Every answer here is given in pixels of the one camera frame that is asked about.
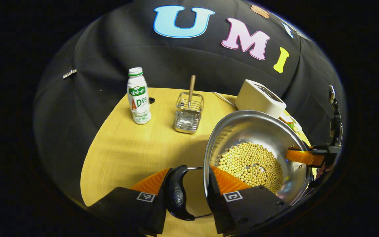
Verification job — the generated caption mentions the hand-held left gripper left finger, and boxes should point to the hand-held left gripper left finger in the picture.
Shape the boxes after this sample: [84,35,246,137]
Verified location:
[88,167,173,236]

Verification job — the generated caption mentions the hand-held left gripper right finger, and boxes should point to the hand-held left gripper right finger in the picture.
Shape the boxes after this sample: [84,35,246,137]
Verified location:
[207,165,291,236]

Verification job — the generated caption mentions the steel pot with black handles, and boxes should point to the steel pot with black handles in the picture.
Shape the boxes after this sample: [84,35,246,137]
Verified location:
[165,110,313,221]

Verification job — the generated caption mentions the sandwich with lettuce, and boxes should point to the sandwich with lettuce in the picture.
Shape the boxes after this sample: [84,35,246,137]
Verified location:
[281,114,304,133]

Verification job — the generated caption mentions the pile of yellow soybeans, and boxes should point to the pile of yellow soybeans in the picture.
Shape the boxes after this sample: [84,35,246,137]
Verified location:
[215,142,284,195]

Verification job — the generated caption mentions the white toaster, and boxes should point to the white toaster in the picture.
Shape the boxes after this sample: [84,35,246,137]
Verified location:
[235,79,287,119]

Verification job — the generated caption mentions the white drink bottle green label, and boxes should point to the white drink bottle green label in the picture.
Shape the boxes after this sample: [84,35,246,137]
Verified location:
[126,67,152,125]

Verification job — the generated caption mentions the black backdrop cloth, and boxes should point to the black backdrop cloth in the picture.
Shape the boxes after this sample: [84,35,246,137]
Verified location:
[33,0,346,211]

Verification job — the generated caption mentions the wire mesh utensil basket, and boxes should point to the wire mesh utensil basket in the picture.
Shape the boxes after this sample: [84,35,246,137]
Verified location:
[174,92,205,135]

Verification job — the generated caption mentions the white toaster cable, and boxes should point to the white toaster cable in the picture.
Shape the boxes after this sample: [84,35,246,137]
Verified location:
[211,91,238,108]

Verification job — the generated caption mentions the wooden-handled utensil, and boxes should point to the wooden-handled utensil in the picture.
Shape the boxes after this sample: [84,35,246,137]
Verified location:
[188,75,197,110]

